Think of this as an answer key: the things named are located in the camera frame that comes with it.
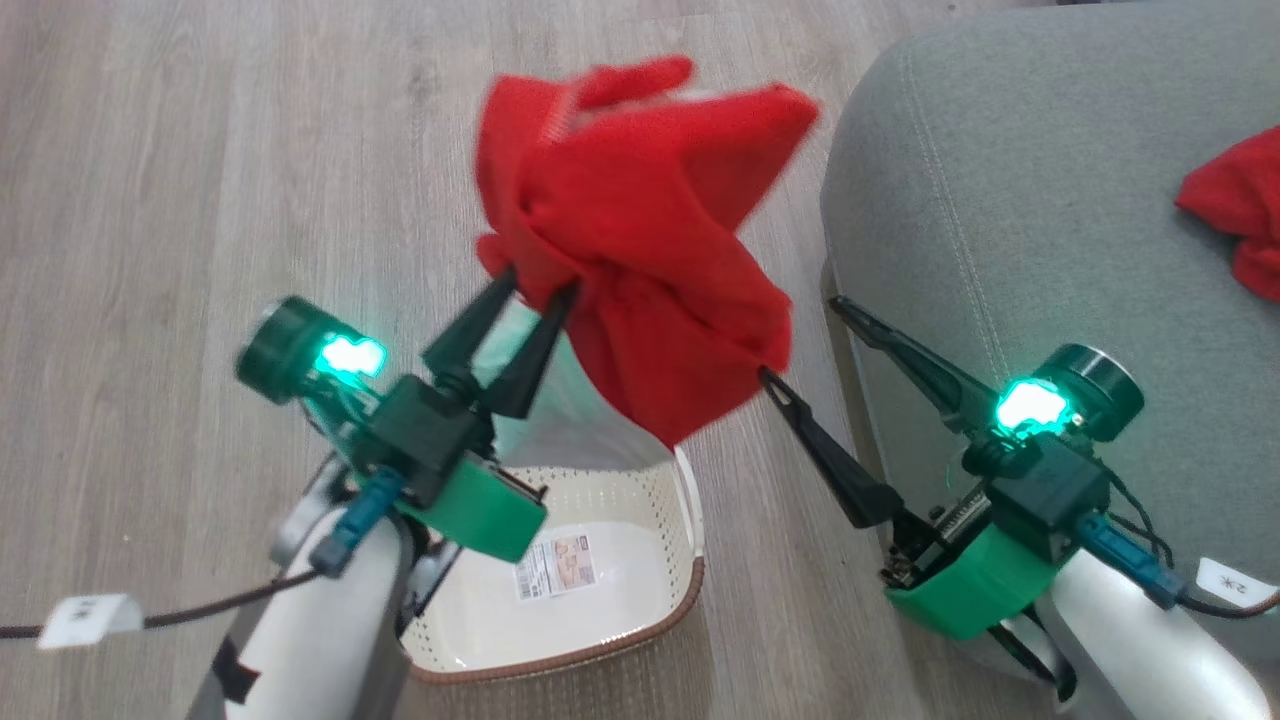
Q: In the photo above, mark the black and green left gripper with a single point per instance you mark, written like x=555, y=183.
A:
x=430, y=440

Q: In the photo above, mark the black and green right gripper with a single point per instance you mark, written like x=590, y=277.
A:
x=1040, y=500

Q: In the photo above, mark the red garment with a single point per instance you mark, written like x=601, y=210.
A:
x=1245, y=210
x=640, y=250

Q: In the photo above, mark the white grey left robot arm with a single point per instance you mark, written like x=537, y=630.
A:
x=320, y=640

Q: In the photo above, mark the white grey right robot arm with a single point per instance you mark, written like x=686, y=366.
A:
x=1150, y=650

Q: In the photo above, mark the grey sofa cushion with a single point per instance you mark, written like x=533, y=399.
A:
x=1000, y=200

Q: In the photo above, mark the white product label sticker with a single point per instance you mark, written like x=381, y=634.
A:
x=556, y=567

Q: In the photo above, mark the beige perforated laundry basket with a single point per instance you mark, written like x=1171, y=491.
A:
x=600, y=620

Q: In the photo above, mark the round left wrist camera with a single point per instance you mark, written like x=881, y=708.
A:
x=290, y=345

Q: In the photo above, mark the round wrist camera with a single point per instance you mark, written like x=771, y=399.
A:
x=1095, y=385
x=290, y=345

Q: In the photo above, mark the round right wrist camera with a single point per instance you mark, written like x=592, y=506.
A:
x=1095, y=385

